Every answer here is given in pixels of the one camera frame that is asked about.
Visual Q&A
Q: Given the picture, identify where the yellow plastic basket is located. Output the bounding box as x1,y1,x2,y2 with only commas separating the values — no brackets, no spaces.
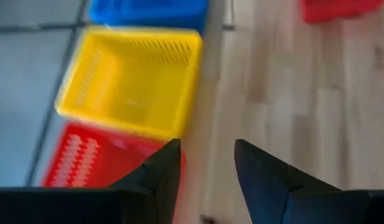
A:
54,25,204,141

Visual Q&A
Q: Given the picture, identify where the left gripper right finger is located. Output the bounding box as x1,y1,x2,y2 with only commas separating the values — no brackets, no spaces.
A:
233,139,344,224

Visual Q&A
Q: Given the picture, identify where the blue plastic basket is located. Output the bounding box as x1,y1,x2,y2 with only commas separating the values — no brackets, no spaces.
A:
87,0,210,34

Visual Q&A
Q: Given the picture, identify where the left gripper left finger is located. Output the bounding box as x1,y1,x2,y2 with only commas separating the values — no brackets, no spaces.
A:
109,138,182,224

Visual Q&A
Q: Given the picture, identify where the red plastic basket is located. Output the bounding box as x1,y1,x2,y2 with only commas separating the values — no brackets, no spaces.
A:
299,0,384,25
40,121,187,224

